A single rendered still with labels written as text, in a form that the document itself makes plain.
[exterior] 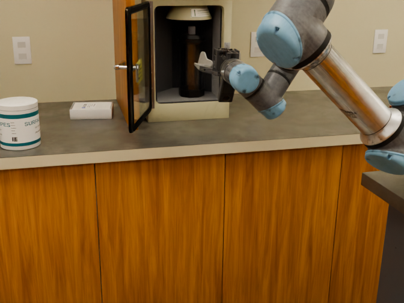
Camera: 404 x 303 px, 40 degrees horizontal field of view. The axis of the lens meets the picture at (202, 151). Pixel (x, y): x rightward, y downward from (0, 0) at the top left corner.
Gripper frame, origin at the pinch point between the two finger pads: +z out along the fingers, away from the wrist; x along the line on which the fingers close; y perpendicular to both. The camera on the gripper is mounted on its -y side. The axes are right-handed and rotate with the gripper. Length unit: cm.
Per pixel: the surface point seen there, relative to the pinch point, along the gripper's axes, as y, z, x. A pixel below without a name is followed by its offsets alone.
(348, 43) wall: 0, 72, -83
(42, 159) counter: -30, -6, 56
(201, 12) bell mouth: 15.2, 28.3, 0.2
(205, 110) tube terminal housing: -21.7, 25.9, -3.1
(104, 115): -25, 33, 35
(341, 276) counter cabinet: -84, 1, -58
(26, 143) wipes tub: -26, 0, 61
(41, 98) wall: -27, 67, 61
